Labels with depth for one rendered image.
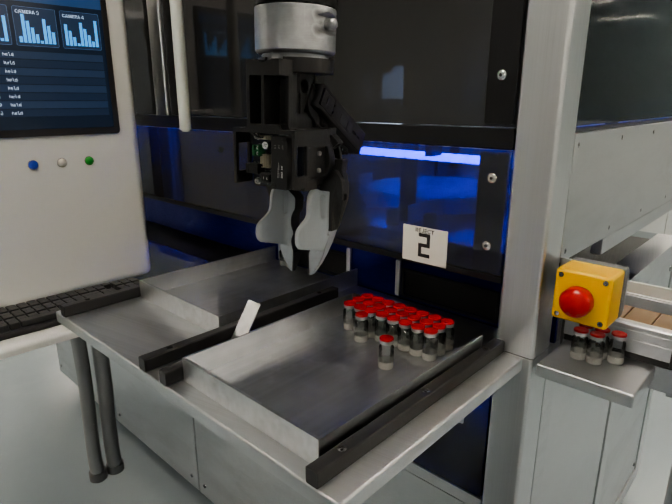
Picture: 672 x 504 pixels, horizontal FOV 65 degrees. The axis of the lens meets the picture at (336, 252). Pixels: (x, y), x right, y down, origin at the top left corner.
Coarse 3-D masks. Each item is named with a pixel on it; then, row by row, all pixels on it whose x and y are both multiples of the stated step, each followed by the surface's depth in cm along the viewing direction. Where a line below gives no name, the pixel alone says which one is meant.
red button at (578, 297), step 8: (568, 288) 69; (576, 288) 68; (584, 288) 68; (560, 296) 69; (568, 296) 68; (576, 296) 67; (584, 296) 67; (592, 296) 68; (560, 304) 69; (568, 304) 68; (576, 304) 67; (584, 304) 67; (592, 304) 67; (568, 312) 68; (576, 312) 67; (584, 312) 67
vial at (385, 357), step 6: (384, 342) 73; (390, 342) 73; (384, 348) 73; (390, 348) 73; (378, 354) 74; (384, 354) 73; (390, 354) 73; (378, 360) 75; (384, 360) 74; (390, 360) 74; (378, 366) 75; (384, 366) 74; (390, 366) 74
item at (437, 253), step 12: (408, 228) 87; (420, 228) 85; (408, 240) 88; (420, 240) 86; (432, 240) 84; (444, 240) 83; (408, 252) 88; (432, 252) 85; (444, 252) 83; (432, 264) 85; (444, 264) 84
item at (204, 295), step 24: (216, 264) 113; (240, 264) 118; (264, 264) 122; (144, 288) 100; (168, 288) 106; (192, 288) 106; (216, 288) 106; (240, 288) 106; (264, 288) 106; (288, 288) 106; (312, 288) 99; (192, 312) 89; (216, 312) 94; (240, 312) 87
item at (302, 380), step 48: (240, 336) 77; (288, 336) 84; (336, 336) 85; (480, 336) 77; (192, 384) 70; (240, 384) 70; (288, 384) 70; (336, 384) 70; (384, 384) 70; (288, 432) 57; (336, 432) 56
